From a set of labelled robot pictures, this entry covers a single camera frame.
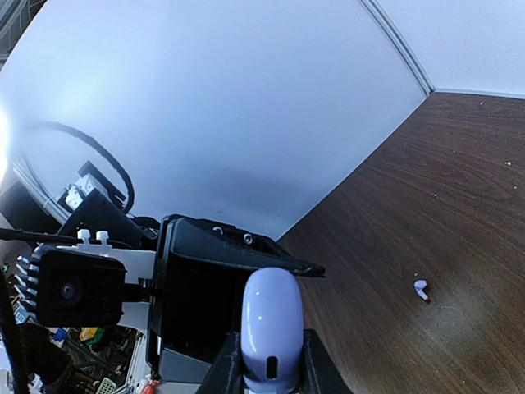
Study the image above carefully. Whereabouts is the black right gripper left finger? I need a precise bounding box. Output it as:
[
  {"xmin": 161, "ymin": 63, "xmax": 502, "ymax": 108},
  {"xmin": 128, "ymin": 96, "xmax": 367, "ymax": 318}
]
[{"xmin": 198, "ymin": 332, "xmax": 244, "ymax": 394}]

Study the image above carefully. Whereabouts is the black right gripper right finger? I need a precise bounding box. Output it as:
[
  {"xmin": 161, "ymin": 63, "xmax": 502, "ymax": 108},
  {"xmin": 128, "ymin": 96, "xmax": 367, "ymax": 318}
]
[{"xmin": 298, "ymin": 329, "xmax": 353, "ymax": 394}]

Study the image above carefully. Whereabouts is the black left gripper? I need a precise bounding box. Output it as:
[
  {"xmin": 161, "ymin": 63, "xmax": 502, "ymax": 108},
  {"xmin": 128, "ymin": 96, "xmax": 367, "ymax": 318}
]
[{"xmin": 147, "ymin": 214, "xmax": 326, "ymax": 383}]

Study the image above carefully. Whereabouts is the lilac earbud charging case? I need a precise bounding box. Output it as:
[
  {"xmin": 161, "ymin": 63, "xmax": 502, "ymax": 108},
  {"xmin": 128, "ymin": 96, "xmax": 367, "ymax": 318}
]
[{"xmin": 240, "ymin": 268, "xmax": 304, "ymax": 393}]

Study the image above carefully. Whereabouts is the lilac wireless earbud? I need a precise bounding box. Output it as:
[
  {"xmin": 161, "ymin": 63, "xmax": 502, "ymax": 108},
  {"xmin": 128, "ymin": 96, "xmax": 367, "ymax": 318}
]
[{"xmin": 413, "ymin": 279, "xmax": 430, "ymax": 303}]

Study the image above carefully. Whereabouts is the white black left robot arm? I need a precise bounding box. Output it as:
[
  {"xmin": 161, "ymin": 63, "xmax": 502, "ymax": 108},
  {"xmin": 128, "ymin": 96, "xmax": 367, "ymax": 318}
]
[{"xmin": 2, "ymin": 163, "xmax": 326, "ymax": 383}]

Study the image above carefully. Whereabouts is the black left camera cable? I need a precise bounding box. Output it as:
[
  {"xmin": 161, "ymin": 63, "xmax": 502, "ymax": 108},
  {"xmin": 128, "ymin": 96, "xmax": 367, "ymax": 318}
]
[{"xmin": 24, "ymin": 121, "xmax": 136, "ymax": 214}]

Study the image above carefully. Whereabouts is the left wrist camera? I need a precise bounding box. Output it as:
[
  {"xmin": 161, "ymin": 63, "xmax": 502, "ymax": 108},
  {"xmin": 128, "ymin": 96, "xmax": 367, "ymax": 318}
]
[{"xmin": 16, "ymin": 229, "xmax": 157, "ymax": 327}]

